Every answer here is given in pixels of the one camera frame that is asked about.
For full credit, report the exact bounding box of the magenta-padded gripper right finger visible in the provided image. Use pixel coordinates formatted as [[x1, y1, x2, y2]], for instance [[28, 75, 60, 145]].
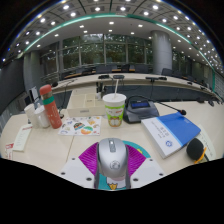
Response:
[[124, 143, 167, 189]]

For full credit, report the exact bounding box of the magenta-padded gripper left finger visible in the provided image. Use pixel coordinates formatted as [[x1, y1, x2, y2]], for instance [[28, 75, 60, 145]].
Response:
[[57, 141, 101, 190]]

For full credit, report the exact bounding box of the silver grey computer mouse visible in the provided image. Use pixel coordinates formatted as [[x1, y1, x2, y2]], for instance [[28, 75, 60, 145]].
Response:
[[96, 137, 129, 179]]

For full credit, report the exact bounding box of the colourful sticker sheet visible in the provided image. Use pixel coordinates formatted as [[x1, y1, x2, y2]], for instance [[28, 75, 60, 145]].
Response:
[[57, 115, 103, 137]]

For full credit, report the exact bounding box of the blue and white book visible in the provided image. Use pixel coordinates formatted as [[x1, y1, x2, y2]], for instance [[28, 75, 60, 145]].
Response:
[[140, 111, 202, 160]]

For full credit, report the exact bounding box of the black desk microphone console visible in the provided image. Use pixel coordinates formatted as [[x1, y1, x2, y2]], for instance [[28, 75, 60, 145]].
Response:
[[122, 95, 187, 125]]

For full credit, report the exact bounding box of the green printed paper cup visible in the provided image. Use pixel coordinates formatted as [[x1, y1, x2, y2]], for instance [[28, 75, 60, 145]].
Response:
[[102, 78, 128, 128]]

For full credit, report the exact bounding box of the white open box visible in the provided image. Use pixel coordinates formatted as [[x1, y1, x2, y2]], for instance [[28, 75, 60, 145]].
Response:
[[66, 93, 108, 118]]

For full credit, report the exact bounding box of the black handheld microphone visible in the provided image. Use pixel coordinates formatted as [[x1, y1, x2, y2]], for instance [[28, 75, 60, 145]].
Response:
[[185, 137, 209, 165]]

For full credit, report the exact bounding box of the white lidded mug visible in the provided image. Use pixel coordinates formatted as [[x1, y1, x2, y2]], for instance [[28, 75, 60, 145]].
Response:
[[34, 104, 52, 129]]

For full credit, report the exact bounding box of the red bottle with green band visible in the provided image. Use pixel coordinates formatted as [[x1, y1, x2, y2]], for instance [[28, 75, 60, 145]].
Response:
[[38, 84, 63, 130]]

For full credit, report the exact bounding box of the white printed booklet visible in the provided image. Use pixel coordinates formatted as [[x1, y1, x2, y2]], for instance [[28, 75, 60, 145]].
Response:
[[12, 123, 34, 153]]

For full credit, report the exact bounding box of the white paper sheet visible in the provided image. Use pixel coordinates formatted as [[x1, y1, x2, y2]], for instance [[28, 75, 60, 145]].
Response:
[[196, 124, 218, 161]]

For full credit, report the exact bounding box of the long curved conference desk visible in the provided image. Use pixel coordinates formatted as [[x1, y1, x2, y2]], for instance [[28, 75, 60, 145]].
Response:
[[51, 72, 221, 102]]

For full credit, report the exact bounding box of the white standing appliance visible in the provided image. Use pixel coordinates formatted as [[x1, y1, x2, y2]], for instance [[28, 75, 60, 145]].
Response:
[[29, 85, 40, 103]]

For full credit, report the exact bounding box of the group of ceiling lights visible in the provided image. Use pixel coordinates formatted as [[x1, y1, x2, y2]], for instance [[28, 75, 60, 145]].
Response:
[[1, 0, 224, 73]]

